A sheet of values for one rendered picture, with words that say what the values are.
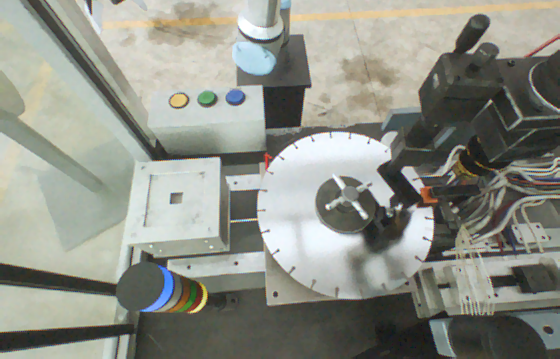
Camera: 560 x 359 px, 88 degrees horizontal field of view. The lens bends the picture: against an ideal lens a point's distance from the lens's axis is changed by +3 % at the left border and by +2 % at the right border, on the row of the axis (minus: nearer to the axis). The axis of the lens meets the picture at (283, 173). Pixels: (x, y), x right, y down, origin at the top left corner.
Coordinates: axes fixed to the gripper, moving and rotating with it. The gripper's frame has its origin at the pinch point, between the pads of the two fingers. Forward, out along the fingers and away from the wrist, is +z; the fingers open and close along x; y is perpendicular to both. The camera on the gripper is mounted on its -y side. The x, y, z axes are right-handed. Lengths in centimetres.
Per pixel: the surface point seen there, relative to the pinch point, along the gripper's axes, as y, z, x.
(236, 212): -60, 16, 12
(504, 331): -101, -21, 5
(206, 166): -52, 1, 11
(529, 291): -114, 3, -17
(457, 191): -92, -7, -17
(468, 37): -80, -35, -11
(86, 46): -29.0, -18.3, 15.0
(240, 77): -24.0, 16.2, -19.7
